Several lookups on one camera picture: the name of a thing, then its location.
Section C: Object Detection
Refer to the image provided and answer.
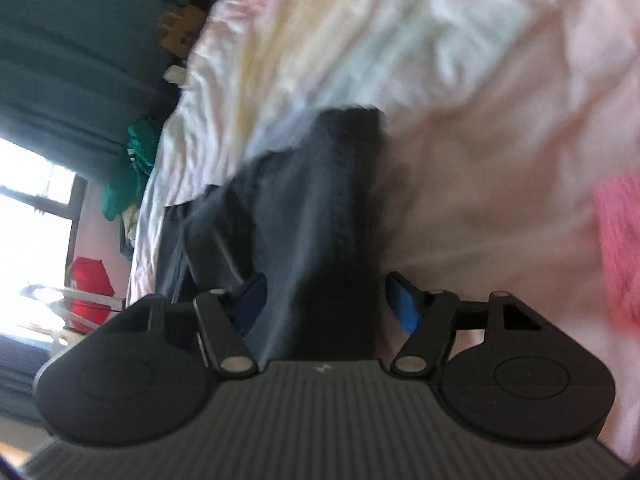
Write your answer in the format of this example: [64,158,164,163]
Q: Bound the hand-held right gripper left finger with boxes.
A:
[125,272,268,378]

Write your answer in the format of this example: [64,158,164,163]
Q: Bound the black pants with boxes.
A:
[155,105,388,361]

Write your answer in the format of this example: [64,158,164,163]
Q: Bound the red garment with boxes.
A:
[66,257,115,333]

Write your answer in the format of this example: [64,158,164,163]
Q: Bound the blue curtain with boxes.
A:
[0,332,61,426]
[0,0,201,186]

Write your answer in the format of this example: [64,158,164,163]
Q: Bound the garment steamer stand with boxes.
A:
[20,285,126,346]

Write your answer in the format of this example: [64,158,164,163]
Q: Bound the pastel bed sheet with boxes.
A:
[125,0,640,461]

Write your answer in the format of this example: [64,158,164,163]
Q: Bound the brown paper bag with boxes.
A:
[159,4,206,56]

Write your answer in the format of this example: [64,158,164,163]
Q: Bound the pale yellow cloth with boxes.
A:
[120,205,143,261]

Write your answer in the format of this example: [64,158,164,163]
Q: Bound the window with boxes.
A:
[0,135,81,333]

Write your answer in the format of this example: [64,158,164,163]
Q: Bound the green garment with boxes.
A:
[101,119,161,221]

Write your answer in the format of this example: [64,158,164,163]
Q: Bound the pink cloth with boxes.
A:
[594,170,640,326]

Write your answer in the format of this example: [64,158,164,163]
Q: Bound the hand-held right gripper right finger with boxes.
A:
[385,271,543,376]

